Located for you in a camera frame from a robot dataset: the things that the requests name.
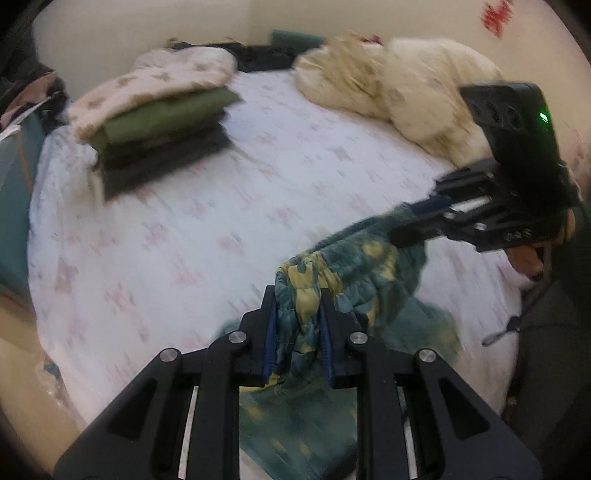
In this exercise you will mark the dark grey folded garment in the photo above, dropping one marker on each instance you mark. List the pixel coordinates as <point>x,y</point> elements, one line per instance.
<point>161,161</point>

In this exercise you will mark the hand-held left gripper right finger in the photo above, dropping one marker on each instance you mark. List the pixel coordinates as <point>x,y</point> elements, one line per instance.
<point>327,350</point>

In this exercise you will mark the person's right hand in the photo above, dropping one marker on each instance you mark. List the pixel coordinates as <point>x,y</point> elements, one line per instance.
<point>526,261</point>

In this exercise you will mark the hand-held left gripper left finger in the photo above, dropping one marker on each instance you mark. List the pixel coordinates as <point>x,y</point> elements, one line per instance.
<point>270,341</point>

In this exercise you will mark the cream crumpled quilt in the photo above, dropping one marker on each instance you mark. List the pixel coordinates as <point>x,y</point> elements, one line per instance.
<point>415,83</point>

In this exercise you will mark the olive green folded garment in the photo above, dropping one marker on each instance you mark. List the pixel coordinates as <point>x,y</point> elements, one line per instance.
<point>175,113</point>

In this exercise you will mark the dark clothing pile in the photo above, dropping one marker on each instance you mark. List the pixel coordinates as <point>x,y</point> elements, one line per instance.
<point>263,55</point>

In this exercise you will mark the red wall decoration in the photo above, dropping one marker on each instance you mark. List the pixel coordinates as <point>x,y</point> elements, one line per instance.
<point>497,14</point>

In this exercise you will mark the pink printed folded blanket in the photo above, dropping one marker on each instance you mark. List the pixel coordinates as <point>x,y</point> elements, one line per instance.
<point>152,76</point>

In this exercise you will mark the white pink printed bed sheet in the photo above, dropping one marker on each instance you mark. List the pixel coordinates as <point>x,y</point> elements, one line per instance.
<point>207,207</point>

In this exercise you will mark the person's grey clothing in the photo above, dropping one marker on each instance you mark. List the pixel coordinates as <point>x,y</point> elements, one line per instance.
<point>554,346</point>

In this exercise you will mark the teal bed side panel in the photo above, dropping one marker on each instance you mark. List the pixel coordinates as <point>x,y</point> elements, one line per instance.
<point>14,207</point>

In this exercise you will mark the green yellow patterned pants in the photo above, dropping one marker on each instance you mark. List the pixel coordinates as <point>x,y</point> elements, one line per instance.
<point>360,267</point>

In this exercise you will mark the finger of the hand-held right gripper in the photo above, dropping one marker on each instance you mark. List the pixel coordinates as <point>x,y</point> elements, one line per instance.
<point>461,182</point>
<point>418,232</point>

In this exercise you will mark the teal pillow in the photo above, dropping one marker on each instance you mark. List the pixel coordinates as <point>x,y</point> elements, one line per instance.
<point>291,39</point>

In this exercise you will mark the dark patterned cloth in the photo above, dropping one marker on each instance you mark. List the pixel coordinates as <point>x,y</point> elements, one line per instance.
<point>23,97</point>

